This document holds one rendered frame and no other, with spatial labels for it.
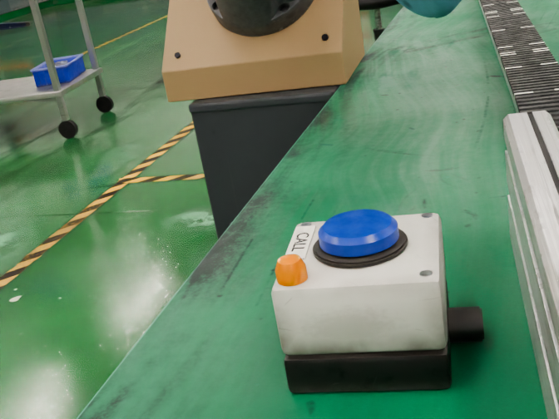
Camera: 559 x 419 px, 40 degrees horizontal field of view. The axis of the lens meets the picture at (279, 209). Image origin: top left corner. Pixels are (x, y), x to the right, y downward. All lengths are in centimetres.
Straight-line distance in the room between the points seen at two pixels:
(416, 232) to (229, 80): 65
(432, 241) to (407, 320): 5
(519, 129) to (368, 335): 16
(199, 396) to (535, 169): 20
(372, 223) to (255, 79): 65
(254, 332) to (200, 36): 66
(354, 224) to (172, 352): 14
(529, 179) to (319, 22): 65
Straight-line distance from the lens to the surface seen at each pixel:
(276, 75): 100
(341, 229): 38
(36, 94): 435
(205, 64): 103
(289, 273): 36
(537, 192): 37
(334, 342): 37
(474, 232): 54
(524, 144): 44
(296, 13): 101
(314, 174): 68
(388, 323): 37
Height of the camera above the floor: 101
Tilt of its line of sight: 22 degrees down
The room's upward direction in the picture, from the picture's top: 10 degrees counter-clockwise
